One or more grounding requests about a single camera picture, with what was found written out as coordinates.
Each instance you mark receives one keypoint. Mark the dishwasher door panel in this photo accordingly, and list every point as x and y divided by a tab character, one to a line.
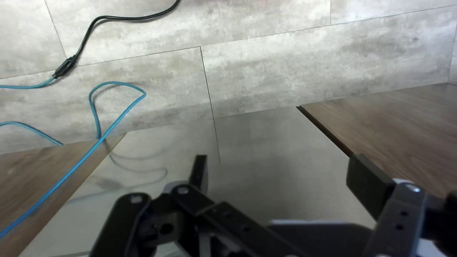
265	162

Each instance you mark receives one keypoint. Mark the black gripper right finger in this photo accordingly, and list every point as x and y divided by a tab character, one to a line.
399	215

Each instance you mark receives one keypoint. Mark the dark wooden cabinet door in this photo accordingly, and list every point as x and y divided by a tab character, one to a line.
404	129
28	176

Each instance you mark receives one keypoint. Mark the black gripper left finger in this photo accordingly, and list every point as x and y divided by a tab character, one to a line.
214	215

